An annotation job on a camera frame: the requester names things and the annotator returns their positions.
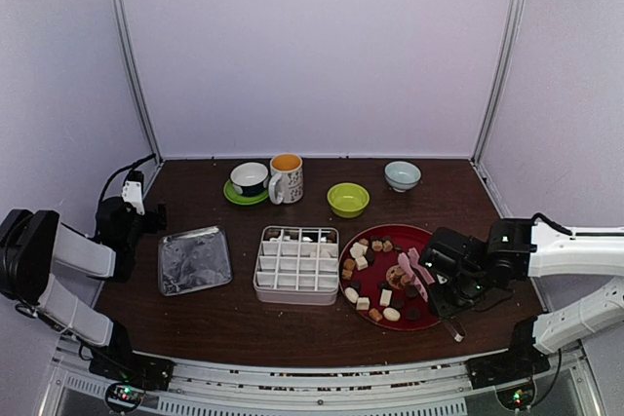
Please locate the lime green bowl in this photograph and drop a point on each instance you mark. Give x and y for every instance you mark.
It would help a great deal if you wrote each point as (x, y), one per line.
(348, 200)

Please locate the pink metal tongs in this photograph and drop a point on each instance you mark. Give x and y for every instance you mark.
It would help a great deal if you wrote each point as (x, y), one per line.
(420, 278)

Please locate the white round swirl chocolate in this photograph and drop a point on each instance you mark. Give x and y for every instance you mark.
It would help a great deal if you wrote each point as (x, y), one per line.
(391, 314)

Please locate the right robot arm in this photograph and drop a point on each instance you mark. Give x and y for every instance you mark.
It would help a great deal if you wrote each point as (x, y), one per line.
(465, 268)

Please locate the silver divided tin box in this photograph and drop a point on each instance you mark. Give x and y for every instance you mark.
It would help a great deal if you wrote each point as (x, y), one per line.
(289, 269)

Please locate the left aluminium frame post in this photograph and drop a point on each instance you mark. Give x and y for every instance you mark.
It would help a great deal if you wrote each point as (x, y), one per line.
(132, 74)

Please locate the metal front rail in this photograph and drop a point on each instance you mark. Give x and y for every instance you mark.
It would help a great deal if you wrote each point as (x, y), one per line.
(438, 387)

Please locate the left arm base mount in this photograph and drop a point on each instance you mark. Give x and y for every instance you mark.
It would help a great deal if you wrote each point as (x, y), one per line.
(129, 385)

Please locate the white square chocolate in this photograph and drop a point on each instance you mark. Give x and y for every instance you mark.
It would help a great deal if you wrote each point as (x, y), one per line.
(385, 298)

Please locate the green saucer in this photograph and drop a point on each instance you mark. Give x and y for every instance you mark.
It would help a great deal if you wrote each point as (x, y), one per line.
(244, 195)

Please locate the pale blue bowl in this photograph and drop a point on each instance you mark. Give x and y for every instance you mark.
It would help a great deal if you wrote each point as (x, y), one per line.
(402, 176)

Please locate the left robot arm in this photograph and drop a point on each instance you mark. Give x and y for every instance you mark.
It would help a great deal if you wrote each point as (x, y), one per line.
(42, 257)

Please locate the dark heart chocolate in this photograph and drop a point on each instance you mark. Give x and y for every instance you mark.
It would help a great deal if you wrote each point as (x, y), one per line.
(413, 314)

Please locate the round red tray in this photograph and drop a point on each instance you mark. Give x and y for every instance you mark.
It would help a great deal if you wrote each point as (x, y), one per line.
(371, 257)

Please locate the patterned mug yellow inside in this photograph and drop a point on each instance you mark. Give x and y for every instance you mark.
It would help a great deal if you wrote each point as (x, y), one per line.
(286, 181)

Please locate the tan striped chocolate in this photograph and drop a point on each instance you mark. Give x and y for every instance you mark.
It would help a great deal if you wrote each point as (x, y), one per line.
(375, 315)

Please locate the aluminium frame post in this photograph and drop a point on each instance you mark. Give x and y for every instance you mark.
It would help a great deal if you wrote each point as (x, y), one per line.
(132, 74)
(509, 37)

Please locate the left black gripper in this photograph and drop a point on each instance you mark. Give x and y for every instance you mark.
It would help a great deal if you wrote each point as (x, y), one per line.
(161, 223)

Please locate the bunny tin lid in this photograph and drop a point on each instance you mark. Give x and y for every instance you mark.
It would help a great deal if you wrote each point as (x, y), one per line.
(193, 261)

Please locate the right aluminium frame post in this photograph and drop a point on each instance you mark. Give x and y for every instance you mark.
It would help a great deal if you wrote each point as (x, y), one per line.
(509, 37)

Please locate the white and navy cup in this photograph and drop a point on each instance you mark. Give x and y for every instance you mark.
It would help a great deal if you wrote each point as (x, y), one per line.
(249, 174)

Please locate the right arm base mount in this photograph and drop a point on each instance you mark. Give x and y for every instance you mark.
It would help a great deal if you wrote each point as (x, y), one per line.
(511, 376)

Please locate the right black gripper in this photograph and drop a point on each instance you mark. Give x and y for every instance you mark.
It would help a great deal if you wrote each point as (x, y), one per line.
(442, 307)

